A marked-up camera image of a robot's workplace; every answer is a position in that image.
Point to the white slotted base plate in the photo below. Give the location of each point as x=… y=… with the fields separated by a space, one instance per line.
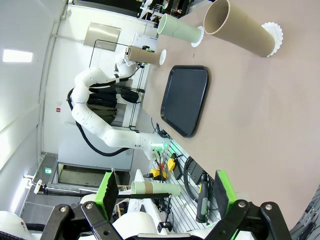
x=182 y=212

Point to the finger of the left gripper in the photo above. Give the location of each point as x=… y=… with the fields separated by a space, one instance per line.
x=147 y=49
x=141 y=65

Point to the grey metal wall panel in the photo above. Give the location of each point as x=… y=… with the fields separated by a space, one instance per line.
x=100 y=35

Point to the black metal clothes rack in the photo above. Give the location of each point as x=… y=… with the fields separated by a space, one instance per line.
x=132 y=88

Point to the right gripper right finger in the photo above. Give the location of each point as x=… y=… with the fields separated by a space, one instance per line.
x=255 y=222

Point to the rectangular ceiling light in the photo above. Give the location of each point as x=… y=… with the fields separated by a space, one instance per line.
x=17 y=55

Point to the black power strip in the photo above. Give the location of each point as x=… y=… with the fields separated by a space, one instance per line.
x=178 y=170

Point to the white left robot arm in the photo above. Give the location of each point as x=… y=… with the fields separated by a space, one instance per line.
x=85 y=117

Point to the red fire alarm button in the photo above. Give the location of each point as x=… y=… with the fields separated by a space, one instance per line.
x=58 y=110

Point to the green exit sign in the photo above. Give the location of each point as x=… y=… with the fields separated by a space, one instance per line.
x=48 y=170

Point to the tall pale green cup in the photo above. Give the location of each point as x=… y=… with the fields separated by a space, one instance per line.
x=180 y=28

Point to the white box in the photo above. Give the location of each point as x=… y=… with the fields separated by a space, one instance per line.
x=142 y=40

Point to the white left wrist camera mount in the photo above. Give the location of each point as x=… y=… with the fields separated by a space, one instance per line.
x=122 y=62

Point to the black plastic tray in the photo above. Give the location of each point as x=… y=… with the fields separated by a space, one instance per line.
x=185 y=100

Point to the black oval bag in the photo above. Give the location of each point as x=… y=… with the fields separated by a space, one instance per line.
x=130 y=96

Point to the dark hanging coats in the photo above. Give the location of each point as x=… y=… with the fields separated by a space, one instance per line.
x=102 y=105

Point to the black metal rod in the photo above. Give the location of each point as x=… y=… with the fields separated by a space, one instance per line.
x=145 y=196

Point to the white smoke detector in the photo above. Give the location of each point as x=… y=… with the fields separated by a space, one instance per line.
x=59 y=103

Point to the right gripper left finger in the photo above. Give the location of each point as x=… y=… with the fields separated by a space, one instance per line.
x=82 y=222

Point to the tall brown cup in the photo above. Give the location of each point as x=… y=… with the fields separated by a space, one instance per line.
x=147 y=56
x=240 y=32

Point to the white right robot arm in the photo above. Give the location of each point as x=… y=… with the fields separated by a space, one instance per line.
x=135 y=225

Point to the white scalloped paper coaster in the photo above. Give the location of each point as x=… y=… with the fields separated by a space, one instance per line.
x=195 y=44
x=163 y=53
x=277 y=35

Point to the black green electric screwdriver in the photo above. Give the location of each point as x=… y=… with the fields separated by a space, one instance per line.
x=201 y=205

